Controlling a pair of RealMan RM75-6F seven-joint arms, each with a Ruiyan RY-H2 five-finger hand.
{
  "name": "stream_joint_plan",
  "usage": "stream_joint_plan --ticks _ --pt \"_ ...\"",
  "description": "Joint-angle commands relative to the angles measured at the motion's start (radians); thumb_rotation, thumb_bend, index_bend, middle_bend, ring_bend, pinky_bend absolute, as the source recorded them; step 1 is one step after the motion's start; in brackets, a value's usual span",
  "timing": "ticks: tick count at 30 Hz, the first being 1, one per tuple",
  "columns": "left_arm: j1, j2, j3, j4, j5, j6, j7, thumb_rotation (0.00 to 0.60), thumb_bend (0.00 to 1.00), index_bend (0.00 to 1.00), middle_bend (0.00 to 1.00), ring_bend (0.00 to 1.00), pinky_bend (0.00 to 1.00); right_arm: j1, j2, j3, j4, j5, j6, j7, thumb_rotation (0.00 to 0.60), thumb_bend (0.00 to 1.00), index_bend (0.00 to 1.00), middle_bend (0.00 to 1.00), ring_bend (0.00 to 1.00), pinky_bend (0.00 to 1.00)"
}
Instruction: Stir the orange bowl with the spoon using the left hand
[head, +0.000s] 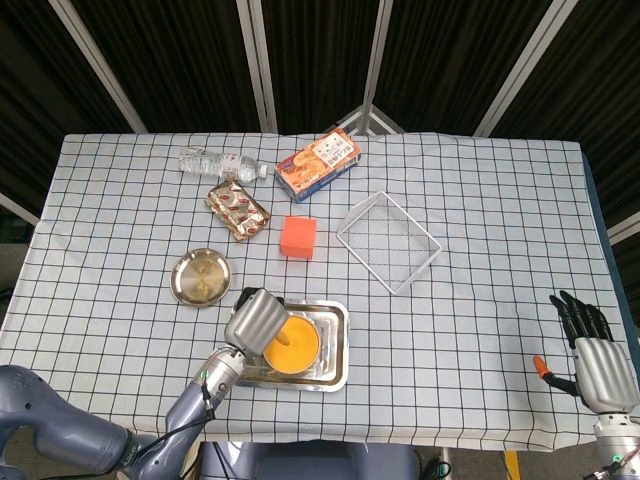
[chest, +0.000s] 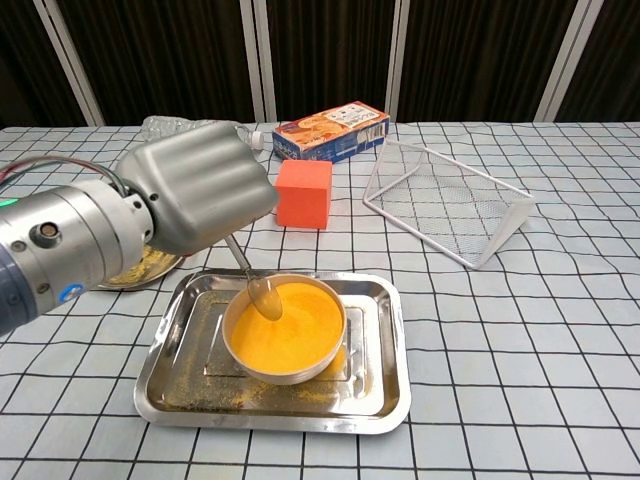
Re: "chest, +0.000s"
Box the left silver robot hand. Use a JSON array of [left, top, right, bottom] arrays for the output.
[[114, 121, 280, 257]]

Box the small metal spoon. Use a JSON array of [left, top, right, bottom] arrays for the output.
[[223, 234, 284, 321]]

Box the yellow powder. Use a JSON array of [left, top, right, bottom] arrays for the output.
[[229, 280, 344, 375]]

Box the beige round bowl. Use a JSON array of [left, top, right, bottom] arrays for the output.
[[220, 272, 347, 386]]

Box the clear plastic water bottle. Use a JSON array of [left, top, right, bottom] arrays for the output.
[[139, 115, 265, 164]]

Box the round gold metal plate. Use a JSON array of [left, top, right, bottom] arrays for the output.
[[97, 244, 186, 292]]

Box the orange foam cube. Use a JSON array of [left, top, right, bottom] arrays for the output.
[[274, 159, 334, 231]]

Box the black white-framed partition screen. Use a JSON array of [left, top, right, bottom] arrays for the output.
[[0, 0, 640, 129]]

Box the orange blue cookie box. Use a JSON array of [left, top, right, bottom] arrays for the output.
[[272, 102, 391, 165]]

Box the rectangular stainless steel tray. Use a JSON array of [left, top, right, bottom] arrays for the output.
[[133, 268, 412, 435]]

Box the white black checkered tablecloth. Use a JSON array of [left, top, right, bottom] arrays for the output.
[[0, 119, 640, 480]]

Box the coloured wrist wire bundle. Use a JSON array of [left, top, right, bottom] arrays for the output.
[[0, 155, 131, 196]]

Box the white wire mesh basket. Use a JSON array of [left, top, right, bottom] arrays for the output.
[[363, 138, 535, 271]]

